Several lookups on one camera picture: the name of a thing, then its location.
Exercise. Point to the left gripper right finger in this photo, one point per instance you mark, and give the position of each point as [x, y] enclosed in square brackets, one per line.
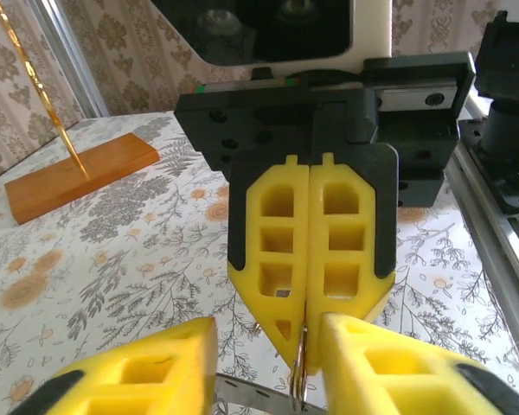
[406, 380]

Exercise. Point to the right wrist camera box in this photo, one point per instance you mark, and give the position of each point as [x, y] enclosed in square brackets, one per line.
[367, 34]

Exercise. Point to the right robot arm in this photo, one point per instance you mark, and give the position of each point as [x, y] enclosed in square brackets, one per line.
[508, 56]

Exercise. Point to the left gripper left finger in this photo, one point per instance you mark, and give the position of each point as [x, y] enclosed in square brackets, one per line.
[155, 380]

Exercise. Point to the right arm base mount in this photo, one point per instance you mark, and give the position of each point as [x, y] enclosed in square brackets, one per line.
[510, 190]

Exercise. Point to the aluminium frame post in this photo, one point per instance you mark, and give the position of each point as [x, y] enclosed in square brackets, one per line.
[73, 56]

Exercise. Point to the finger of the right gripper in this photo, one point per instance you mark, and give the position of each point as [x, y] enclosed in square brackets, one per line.
[315, 259]
[300, 259]

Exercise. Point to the silver metal keyring bundle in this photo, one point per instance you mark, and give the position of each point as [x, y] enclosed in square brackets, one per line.
[251, 391]

